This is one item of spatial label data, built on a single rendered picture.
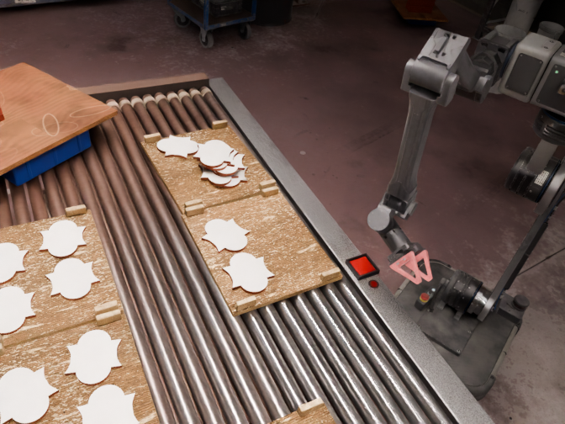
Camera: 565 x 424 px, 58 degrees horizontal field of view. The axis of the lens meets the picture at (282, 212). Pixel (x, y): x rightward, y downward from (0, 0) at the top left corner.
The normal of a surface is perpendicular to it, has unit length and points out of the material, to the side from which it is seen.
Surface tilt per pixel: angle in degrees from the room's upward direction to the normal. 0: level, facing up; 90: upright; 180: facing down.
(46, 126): 0
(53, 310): 0
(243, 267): 0
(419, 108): 97
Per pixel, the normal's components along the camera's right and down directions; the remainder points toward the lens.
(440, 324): 0.11, -0.73
